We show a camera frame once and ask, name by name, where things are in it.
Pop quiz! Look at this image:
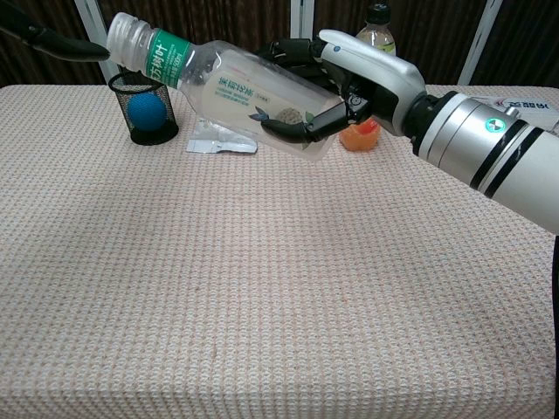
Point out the beige woven tablecloth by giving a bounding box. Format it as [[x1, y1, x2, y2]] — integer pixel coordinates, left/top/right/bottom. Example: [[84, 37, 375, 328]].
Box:
[[0, 83, 559, 419]]

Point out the black mesh pen cup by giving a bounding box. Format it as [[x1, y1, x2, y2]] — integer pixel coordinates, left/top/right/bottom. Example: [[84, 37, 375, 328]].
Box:
[[107, 72, 180, 147]]

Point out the white partition post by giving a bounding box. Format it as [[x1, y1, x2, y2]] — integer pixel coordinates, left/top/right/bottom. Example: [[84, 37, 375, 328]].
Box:
[[457, 0, 504, 86], [289, 0, 314, 43], [72, 0, 121, 86]]

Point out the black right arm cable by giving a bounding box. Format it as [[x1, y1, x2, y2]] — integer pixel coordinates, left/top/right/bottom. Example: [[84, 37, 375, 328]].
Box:
[[550, 233, 559, 419]]

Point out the blue ball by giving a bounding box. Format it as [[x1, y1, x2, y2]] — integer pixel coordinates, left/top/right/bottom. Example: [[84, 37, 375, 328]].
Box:
[[126, 93, 169, 131]]

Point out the orange juice bottle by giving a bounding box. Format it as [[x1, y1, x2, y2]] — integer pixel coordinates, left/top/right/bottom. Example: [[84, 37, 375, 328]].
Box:
[[338, 2, 397, 153]]

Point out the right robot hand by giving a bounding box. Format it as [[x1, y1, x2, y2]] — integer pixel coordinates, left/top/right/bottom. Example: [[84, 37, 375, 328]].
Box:
[[256, 28, 428, 145]]

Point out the dark brown partition panel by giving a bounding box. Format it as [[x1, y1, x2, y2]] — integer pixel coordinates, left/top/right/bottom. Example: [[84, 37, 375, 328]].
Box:
[[0, 0, 106, 88], [473, 0, 559, 88], [310, 0, 487, 85], [96, 0, 293, 86]]

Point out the clear plastic water bottle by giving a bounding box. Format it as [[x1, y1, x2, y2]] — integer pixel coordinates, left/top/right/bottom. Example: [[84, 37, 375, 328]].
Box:
[[106, 11, 350, 163]]

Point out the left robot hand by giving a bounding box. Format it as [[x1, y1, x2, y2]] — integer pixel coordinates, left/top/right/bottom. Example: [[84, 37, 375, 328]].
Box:
[[0, 2, 110, 62]]

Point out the white green snack packet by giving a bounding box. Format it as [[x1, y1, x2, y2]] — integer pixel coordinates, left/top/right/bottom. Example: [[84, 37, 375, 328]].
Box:
[[186, 117, 259, 155]]

